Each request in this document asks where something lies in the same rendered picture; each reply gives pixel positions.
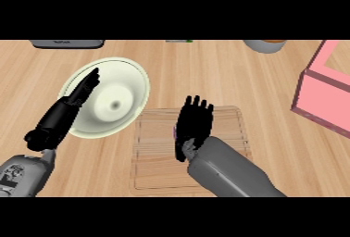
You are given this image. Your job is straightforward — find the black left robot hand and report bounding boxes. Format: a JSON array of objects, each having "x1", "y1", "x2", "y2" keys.
[{"x1": 24, "y1": 67, "x2": 103, "y2": 153}]

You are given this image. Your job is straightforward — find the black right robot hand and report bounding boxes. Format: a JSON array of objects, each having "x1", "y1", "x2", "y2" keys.
[{"x1": 175, "y1": 94, "x2": 216, "y2": 163}]

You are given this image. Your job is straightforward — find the wooden cutting board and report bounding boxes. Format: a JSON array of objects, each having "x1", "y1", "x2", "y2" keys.
[{"x1": 131, "y1": 106, "x2": 253, "y2": 191}]

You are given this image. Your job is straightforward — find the pink cardboard box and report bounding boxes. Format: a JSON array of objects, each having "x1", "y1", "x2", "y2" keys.
[{"x1": 290, "y1": 40, "x2": 350, "y2": 139}]

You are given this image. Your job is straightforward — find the pale cream bowl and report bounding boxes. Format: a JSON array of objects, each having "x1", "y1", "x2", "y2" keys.
[{"x1": 58, "y1": 56, "x2": 153, "y2": 140}]

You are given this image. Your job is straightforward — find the dark grey appliance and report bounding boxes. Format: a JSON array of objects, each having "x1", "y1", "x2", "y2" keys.
[{"x1": 29, "y1": 40, "x2": 107, "y2": 50}]

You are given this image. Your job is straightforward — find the grey round container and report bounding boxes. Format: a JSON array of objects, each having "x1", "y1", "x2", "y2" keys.
[{"x1": 243, "y1": 40, "x2": 289, "y2": 55}]

